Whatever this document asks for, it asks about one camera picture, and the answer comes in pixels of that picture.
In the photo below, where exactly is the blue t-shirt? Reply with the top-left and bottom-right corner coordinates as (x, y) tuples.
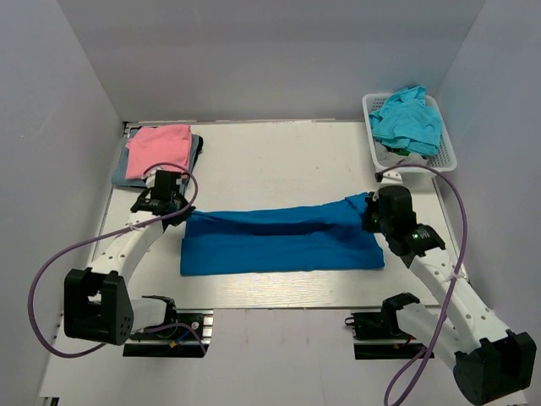
(180, 193), (385, 277)

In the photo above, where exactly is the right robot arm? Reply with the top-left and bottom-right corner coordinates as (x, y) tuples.
(363, 185), (537, 405)

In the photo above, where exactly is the white plastic basket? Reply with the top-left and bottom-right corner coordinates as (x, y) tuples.
(362, 93), (457, 173)

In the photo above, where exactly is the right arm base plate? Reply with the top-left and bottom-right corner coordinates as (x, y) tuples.
(344, 311), (424, 360)

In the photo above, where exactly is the white garment in basket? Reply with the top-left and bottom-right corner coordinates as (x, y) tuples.
(374, 144), (426, 167)

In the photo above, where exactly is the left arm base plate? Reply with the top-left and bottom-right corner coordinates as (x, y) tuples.
(123, 310), (214, 359)

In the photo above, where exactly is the green garment in basket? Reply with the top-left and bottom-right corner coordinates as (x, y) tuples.
(386, 146), (411, 156)

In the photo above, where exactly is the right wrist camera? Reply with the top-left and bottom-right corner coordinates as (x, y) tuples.
(374, 170), (403, 187)

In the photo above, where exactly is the pink folded t-shirt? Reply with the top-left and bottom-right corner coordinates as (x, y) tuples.
(125, 124), (192, 179)

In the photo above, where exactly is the turquoise crumpled t-shirt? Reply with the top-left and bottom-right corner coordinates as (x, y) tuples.
(369, 85), (442, 157)

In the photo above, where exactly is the grey-blue folded t-shirt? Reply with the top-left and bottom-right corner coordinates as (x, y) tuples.
(111, 134), (195, 189)

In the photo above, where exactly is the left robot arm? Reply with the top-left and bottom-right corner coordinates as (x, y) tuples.
(64, 170), (194, 345)

